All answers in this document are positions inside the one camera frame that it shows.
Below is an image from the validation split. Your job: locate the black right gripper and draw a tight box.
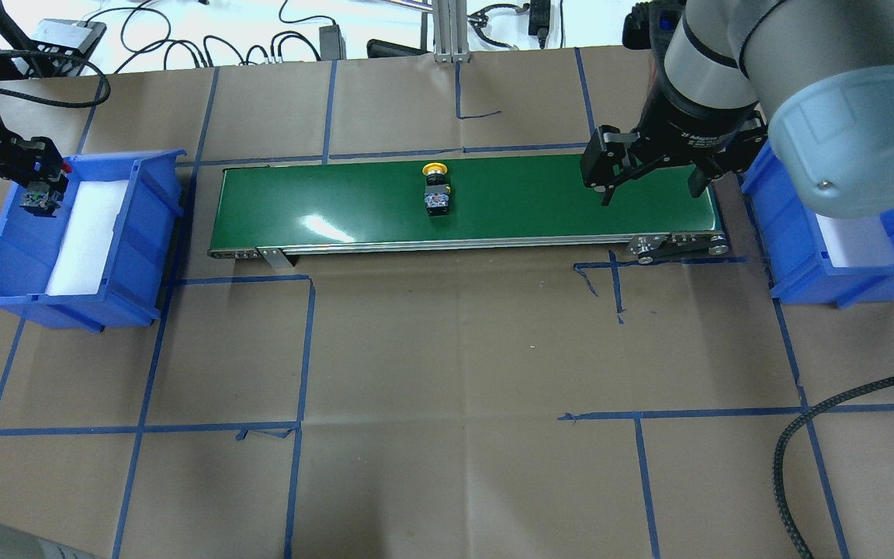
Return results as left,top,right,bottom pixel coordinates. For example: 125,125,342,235
579,78,768,207

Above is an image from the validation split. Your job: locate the yellow push button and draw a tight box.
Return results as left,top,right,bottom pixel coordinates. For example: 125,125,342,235
422,161,452,218

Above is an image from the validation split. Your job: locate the red push button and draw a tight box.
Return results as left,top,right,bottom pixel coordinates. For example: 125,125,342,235
20,159,72,218

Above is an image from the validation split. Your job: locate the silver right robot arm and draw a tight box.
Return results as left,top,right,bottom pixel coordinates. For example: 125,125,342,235
580,1,894,218

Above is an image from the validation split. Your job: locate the blue bin with buttons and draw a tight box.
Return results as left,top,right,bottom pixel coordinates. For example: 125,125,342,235
0,149,184,332

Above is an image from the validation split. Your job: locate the white foam pad source bin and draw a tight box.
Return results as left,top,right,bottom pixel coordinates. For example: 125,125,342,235
45,179,129,296

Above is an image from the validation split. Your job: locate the blue empty destination bin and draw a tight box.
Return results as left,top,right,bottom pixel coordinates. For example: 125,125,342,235
741,143,894,308

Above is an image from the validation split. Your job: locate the white foam pad destination bin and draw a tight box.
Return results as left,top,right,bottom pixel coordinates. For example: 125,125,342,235
816,214,894,268

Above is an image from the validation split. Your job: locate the green conveyor belt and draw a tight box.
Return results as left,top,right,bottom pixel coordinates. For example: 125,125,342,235
208,155,731,268

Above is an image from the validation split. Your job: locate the black power adapter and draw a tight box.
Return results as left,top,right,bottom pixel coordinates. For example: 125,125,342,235
318,24,347,61

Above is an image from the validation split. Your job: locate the aluminium frame post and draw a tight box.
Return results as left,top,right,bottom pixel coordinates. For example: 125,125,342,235
431,0,470,64

